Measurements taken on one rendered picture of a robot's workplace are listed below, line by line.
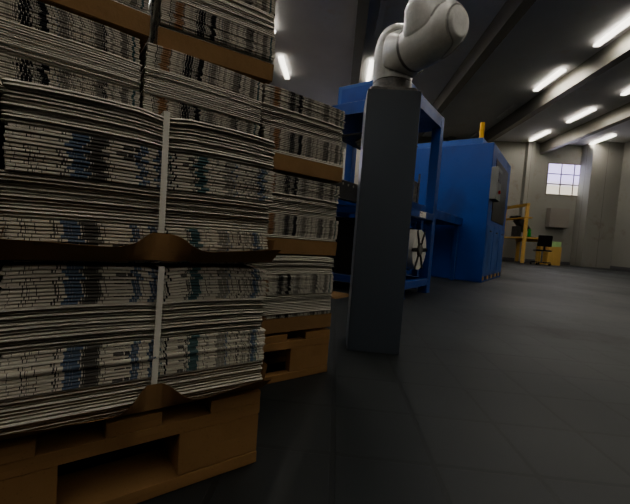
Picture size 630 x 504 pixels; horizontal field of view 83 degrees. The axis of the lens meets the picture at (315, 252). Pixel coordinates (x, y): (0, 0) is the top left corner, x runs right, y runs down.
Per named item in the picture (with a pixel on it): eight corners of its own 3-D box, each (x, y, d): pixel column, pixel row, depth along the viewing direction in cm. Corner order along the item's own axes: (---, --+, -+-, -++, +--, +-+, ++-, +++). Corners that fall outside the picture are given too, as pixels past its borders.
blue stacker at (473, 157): (489, 283, 440) (505, 114, 431) (391, 271, 516) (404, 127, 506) (506, 277, 562) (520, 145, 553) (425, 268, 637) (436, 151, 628)
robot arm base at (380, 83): (407, 112, 155) (408, 99, 155) (418, 91, 133) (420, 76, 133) (365, 110, 156) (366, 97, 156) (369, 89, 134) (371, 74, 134)
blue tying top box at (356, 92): (401, 98, 278) (403, 72, 277) (336, 110, 313) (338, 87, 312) (421, 117, 315) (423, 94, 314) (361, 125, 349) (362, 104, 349)
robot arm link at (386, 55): (393, 96, 153) (398, 44, 152) (425, 82, 137) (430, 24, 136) (363, 86, 145) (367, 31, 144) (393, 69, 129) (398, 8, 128)
